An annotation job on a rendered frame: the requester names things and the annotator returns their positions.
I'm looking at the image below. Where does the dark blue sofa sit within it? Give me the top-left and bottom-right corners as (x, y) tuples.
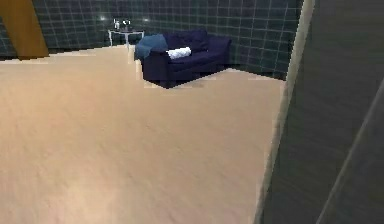
(139, 29), (233, 89)

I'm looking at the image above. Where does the white roll cushion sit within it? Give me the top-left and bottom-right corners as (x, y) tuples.
(165, 46), (193, 61)

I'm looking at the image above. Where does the teal blue blanket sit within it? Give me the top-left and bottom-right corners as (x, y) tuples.
(134, 33), (169, 61)

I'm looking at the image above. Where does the orange brown wooden door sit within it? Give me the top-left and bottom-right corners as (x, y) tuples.
(0, 0), (50, 60)

